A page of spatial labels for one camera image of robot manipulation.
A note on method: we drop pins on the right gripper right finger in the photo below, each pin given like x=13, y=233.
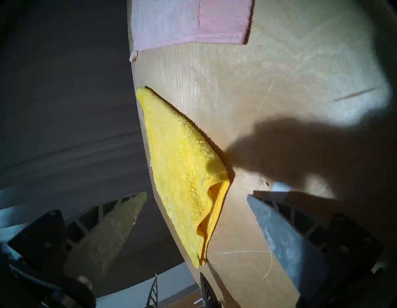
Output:
x=288, y=245

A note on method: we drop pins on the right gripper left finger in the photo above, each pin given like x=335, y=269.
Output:
x=102, y=236

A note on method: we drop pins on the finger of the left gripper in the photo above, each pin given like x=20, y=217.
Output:
x=207, y=295
x=152, y=295

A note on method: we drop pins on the yellow terry towel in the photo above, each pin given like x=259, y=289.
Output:
x=180, y=161

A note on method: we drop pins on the pink terry towel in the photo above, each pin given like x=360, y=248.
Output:
x=173, y=21

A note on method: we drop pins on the grey pleated curtain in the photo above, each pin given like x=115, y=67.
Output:
x=62, y=93

